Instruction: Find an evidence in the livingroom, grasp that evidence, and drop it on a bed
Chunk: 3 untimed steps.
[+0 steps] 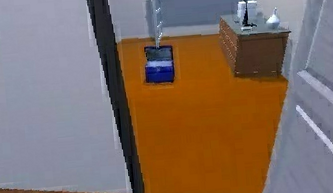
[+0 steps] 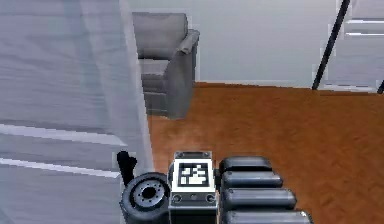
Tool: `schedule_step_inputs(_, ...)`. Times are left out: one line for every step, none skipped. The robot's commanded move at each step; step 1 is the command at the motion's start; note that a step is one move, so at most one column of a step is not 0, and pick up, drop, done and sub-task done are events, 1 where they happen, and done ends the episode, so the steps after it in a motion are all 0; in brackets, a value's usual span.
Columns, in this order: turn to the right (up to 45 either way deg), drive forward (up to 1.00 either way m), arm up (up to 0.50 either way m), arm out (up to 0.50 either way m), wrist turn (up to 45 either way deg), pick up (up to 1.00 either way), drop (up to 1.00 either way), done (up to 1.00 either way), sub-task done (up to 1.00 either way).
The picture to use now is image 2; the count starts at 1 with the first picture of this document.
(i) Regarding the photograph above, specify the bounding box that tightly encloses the black door handle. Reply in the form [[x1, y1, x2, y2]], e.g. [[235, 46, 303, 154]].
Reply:
[[116, 150, 138, 187]]

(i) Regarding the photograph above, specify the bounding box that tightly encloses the white shelf with black legs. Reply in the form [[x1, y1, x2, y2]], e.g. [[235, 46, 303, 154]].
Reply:
[[311, 0, 384, 95]]

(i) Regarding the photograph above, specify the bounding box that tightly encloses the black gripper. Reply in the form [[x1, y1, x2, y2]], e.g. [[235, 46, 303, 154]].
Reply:
[[119, 171, 172, 224]]

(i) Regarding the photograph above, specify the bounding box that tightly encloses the grey armchair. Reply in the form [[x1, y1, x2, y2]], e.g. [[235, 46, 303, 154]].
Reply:
[[131, 11, 201, 120]]

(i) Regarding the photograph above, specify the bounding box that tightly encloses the white room door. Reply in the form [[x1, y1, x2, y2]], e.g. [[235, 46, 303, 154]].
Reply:
[[0, 0, 154, 224]]

